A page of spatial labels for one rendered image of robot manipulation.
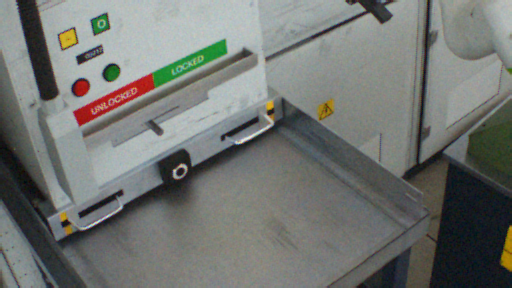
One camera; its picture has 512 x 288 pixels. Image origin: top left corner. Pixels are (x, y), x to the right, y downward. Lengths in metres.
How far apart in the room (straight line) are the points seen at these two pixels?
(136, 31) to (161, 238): 0.38
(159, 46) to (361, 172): 0.45
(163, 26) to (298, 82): 0.74
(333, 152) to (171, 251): 0.38
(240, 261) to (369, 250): 0.22
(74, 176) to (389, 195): 0.57
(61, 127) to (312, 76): 1.00
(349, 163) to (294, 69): 0.55
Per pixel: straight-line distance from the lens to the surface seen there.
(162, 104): 1.22
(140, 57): 1.20
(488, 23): 1.47
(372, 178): 1.32
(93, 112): 1.20
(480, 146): 1.55
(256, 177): 1.36
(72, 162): 1.09
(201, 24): 1.25
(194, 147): 1.35
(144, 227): 1.30
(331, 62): 1.94
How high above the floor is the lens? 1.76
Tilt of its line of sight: 39 degrees down
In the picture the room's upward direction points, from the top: 6 degrees counter-clockwise
